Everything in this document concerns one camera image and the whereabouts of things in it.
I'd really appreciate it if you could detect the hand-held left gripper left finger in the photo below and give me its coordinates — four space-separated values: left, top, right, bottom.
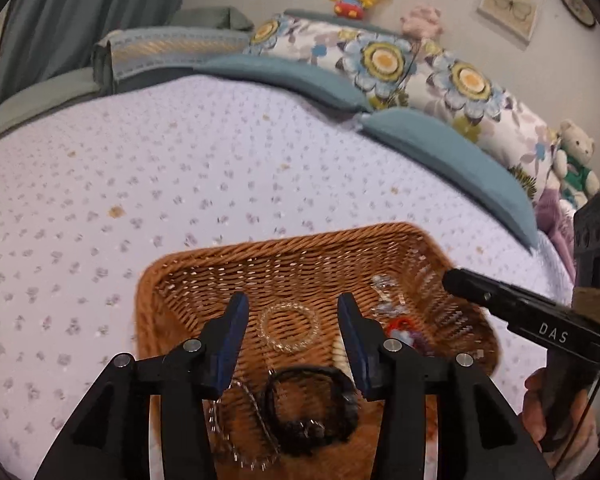
34 291 251 480

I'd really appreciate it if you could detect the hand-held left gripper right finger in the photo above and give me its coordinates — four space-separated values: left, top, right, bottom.
337 292 556 480

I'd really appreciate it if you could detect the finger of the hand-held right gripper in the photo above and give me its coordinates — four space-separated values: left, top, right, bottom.
442 267 600 357

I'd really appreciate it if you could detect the cream spiral hair tie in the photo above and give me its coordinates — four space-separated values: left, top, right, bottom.
332 337 355 382

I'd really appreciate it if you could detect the clear beaded bracelet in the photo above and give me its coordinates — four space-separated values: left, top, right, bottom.
259 302 321 353

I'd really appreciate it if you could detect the red and blue trinket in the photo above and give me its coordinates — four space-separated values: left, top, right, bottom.
384 315 417 342

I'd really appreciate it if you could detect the clear crystal bracelet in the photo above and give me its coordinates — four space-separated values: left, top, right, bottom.
370 274 407 318

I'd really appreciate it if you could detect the silver chain bracelet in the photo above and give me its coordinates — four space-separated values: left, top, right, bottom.
207 377 281 467

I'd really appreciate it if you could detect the purple spiral hair tie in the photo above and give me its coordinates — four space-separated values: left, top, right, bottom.
410 329 432 357

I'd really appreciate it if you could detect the brown wicker basket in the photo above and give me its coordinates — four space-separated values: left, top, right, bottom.
136 221 501 480

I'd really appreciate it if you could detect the black braided bracelet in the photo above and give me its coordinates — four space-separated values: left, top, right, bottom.
264 366 359 457

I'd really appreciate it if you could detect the person's right hand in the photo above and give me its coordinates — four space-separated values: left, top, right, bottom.
522 367 600 473

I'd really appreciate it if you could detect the purple cloth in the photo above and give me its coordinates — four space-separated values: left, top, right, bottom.
535 192 578 281

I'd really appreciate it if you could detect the cream teddy bear green shirt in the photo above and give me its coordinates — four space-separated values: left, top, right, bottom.
552 120 600 207

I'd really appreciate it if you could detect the large blue pillow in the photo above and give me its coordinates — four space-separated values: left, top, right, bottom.
362 108 538 253

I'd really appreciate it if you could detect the lilac floral quilted bedspread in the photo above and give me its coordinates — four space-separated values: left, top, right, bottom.
0 77 576 480

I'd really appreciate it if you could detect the floral pillow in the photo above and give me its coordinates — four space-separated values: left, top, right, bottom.
405 40 558 206
245 15 416 111

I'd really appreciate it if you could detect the small blue pillow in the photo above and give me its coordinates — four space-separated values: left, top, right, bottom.
192 55 373 113

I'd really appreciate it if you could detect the pink plush toy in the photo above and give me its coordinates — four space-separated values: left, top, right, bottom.
400 4 443 42

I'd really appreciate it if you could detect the folded grey-green striped blanket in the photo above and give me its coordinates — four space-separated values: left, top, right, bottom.
91 27 253 93

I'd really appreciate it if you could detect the grey-green bench mattress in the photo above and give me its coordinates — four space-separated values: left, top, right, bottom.
0 67 101 148

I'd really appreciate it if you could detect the grey-green cushion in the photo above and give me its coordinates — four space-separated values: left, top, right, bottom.
170 6 253 31

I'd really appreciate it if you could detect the grey bed headboard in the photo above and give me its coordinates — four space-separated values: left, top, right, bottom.
285 8 406 36

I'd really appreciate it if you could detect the blue curtain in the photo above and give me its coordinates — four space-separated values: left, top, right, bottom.
0 0 196 108

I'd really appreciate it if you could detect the round dark picture frame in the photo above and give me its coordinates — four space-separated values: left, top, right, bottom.
556 0 597 28

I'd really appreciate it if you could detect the large butterfly picture frame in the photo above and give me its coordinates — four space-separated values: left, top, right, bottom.
477 0 538 43

